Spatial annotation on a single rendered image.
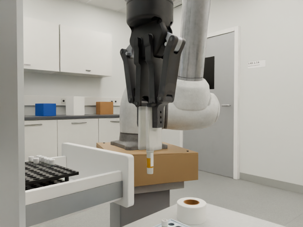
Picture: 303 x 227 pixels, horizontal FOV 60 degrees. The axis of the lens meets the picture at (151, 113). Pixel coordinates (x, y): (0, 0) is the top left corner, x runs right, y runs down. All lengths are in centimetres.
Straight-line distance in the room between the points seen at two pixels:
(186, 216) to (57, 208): 30
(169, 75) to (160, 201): 74
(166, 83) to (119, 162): 25
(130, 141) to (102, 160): 40
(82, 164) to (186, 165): 42
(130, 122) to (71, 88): 362
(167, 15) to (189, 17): 58
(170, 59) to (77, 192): 29
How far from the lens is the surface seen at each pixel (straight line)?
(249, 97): 385
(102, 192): 55
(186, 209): 65
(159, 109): 41
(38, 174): 57
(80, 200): 53
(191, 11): 99
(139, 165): 91
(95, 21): 500
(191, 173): 99
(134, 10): 42
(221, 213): 73
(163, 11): 42
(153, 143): 41
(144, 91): 43
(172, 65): 39
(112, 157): 60
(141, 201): 104
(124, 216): 104
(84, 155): 69
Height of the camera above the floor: 103
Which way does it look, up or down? 1 degrees down
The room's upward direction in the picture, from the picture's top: straight up
